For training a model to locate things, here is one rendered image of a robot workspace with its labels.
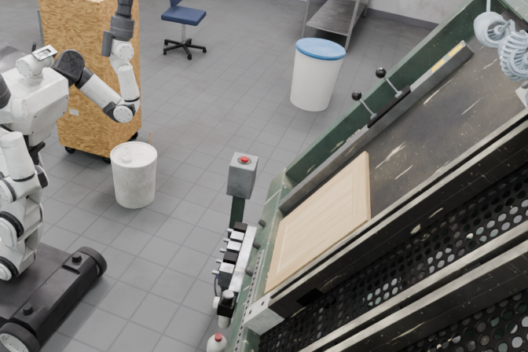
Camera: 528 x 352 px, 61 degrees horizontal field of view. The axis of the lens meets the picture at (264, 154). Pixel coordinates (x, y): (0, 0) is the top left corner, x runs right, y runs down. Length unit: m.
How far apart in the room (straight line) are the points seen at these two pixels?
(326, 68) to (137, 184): 2.23
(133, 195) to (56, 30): 1.17
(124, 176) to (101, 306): 0.83
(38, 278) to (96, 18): 1.55
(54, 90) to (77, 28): 1.39
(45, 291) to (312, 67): 3.01
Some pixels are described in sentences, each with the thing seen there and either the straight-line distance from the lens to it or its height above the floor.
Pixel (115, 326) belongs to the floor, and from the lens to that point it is 2.61.
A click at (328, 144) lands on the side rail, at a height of 1.11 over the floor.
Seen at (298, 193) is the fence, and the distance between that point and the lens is 1.85.
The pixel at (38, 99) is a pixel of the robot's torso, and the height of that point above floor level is 1.32.
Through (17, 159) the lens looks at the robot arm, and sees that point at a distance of 1.51.
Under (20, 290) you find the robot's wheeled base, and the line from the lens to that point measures 2.63.
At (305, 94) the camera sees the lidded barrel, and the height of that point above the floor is 0.17.
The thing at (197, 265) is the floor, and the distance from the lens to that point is 2.84.
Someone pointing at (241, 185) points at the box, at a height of 0.83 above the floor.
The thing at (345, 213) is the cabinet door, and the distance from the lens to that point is 1.45.
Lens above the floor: 2.14
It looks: 34 degrees down
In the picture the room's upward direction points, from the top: 9 degrees clockwise
